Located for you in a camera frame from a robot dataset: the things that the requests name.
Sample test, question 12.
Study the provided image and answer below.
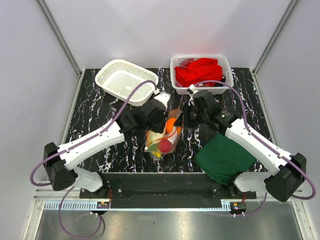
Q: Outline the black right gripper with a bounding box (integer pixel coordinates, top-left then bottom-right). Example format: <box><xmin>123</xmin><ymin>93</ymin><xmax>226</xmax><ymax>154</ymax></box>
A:
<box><xmin>173</xmin><ymin>102</ymin><xmax>208</xmax><ymax>129</ymax></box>

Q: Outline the orange fake fruit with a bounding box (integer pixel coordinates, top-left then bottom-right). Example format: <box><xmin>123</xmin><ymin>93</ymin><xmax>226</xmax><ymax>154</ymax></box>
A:
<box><xmin>165</xmin><ymin>117</ymin><xmax>177</xmax><ymax>133</ymax></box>

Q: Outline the clear zip top bag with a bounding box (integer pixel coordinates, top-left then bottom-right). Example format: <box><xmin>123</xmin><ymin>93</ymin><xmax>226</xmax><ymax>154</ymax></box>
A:
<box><xmin>144</xmin><ymin>108</ymin><xmax>183</xmax><ymax>158</ymax></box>

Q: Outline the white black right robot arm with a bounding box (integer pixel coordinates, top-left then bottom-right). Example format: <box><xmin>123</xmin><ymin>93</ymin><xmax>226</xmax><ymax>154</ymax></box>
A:
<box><xmin>183</xmin><ymin>89</ymin><xmax>307</xmax><ymax>202</ymax></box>

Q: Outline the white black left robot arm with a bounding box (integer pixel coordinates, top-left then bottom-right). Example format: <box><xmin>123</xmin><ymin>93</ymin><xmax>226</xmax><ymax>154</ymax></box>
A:
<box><xmin>43</xmin><ymin>93</ymin><xmax>169</xmax><ymax>198</ymax></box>

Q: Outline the red fake apple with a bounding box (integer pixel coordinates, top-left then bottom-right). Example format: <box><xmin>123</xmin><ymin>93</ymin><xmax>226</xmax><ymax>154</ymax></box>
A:
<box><xmin>158</xmin><ymin>139</ymin><xmax>172</xmax><ymax>154</ymax></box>

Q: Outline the red cloth in basket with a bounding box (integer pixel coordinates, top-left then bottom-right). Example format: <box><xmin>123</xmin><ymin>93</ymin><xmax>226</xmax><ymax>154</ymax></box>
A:
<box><xmin>174</xmin><ymin>58</ymin><xmax>224</xmax><ymax>88</ymax></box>

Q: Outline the folded green cloth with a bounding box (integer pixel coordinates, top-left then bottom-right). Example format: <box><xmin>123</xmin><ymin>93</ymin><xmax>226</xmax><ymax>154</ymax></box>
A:
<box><xmin>195</xmin><ymin>133</ymin><xmax>256</xmax><ymax>186</ymax></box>

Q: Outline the white oval perforated basket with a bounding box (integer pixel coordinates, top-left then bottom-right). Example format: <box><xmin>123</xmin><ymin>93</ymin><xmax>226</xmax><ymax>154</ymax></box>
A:
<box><xmin>95</xmin><ymin>59</ymin><xmax>159</xmax><ymax>107</ymax></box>

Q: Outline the white rectangular slotted basket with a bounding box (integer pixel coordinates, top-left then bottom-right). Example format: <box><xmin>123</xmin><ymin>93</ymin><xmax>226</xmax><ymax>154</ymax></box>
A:
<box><xmin>170</xmin><ymin>54</ymin><xmax>234</xmax><ymax>95</ymax></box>

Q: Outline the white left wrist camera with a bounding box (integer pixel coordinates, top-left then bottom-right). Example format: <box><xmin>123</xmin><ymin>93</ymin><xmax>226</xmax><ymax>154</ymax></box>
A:
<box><xmin>154</xmin><ymin>92</ymin><xmax>171</xmax><ymax>110</ymax></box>

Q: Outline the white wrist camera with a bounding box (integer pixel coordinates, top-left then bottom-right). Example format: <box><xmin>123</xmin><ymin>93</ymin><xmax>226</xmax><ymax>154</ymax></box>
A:
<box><xmin>154</xmin><ymin>92</ymin><xmax>171</xmax><ymax>110</ymax></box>
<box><xmin>187</xmin><ymin>84</ymin><xmax>199</xmax><ymax>107</ymax></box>

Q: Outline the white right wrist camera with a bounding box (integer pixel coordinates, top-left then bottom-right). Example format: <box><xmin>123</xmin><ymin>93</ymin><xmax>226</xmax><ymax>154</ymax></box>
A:
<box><xmin>187</xmin><ymin>84</ymin><xmax>199</xmax><ymax>107</ymax></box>

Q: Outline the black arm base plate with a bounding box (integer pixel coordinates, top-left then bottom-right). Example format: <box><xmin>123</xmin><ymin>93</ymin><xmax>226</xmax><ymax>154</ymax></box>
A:
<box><xmin>79</xmin><ymin>171</ymin><xmax>258</xmax><ymax>210</ymax></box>

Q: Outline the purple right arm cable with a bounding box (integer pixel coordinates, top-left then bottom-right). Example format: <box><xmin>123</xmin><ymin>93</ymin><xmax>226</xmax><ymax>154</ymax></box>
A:
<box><xmin>193</xmin><ymin>79</ymin><xmax>317</xmax><ymax>217</ymax></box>

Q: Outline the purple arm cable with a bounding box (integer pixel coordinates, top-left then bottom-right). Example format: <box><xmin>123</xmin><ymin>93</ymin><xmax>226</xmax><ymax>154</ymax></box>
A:
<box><xmin>193</xmin><ymin>79</ymin><xmax>317</xmax><ymax>217</ymax></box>
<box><xmin>29</xmin><ymin>80</ymin><xmax>160</xmax><ymax>238</ymax></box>

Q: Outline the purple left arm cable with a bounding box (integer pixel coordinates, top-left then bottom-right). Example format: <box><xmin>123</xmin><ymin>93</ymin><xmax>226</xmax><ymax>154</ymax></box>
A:
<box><xmin>29</xmin><ymin>80</ymin><xmax>160</xmax><ymax>238</ymax></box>

